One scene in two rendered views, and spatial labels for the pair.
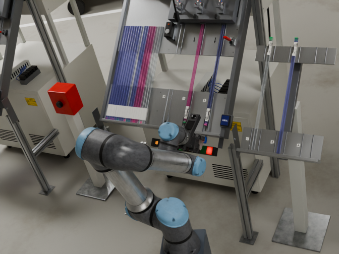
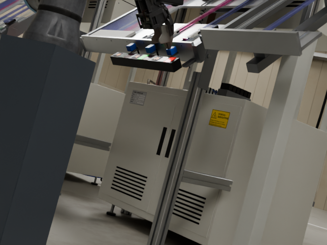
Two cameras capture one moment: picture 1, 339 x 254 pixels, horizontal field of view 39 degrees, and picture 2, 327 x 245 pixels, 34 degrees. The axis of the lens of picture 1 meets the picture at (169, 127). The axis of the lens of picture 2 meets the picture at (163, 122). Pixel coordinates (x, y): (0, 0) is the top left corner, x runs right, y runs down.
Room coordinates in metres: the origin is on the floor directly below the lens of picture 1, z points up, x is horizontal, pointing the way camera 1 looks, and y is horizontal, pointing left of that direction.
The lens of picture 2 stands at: (0.04, -0.53, 0.40)
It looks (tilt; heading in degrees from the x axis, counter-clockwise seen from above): 2 degrees up; 12
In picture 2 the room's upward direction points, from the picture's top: 15 degrees clockwise
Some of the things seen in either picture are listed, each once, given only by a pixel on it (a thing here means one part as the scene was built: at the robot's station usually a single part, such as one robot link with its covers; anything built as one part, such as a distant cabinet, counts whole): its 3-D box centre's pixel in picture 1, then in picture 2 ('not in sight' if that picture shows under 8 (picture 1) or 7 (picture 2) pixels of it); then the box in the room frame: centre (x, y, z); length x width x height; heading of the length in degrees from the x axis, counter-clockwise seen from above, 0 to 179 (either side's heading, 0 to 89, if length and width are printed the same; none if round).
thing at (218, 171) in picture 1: (219, 118); (210, 172); (2.46, -0.31, 0.31); 0.70 x 0.65 x 0.62; 55
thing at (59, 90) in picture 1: (82, 139); not in sight; (2.50, 0.54, 0.39); 0.24 x 0.24 x 0.78; 55
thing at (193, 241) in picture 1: (179, 238); (55, 30); (1.33, 0.07, 0.60); 0.15 x 0.15 x 0.10
